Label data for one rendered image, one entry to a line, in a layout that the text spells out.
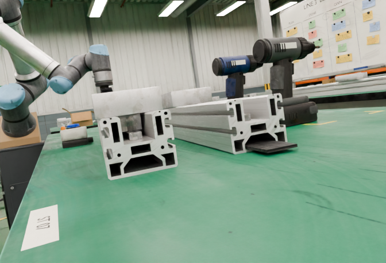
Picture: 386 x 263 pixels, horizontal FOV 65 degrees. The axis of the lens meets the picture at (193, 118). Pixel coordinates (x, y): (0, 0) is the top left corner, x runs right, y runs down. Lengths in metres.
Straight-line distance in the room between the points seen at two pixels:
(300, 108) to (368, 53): 3.00
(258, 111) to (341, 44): 3.43
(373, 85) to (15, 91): 2.00
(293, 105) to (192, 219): 0.56
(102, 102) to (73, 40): 12.05
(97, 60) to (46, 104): 10.89
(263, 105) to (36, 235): 0.38
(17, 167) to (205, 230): 1.48
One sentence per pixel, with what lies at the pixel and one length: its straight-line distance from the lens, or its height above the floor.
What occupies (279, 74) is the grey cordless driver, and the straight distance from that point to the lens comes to 0.78.
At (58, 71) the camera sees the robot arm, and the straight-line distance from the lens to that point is 1.29.
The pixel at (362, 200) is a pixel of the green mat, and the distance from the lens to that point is 0.27.
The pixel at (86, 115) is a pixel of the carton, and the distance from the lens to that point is 3.33.
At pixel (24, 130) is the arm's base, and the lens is 1.68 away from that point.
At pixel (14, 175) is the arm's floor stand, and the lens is 1.67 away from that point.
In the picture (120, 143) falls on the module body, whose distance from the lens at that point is 0.44.
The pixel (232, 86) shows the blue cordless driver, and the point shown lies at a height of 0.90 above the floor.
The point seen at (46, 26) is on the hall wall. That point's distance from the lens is 12.66.
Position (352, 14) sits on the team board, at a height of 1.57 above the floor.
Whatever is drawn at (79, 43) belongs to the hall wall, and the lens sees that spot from 12.53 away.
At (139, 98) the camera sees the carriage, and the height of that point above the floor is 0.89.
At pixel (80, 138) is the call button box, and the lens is 1.08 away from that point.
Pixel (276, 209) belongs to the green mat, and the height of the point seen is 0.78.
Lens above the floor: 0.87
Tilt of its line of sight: 3 degrees down
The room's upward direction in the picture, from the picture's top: 8 degrees counter-clockwise
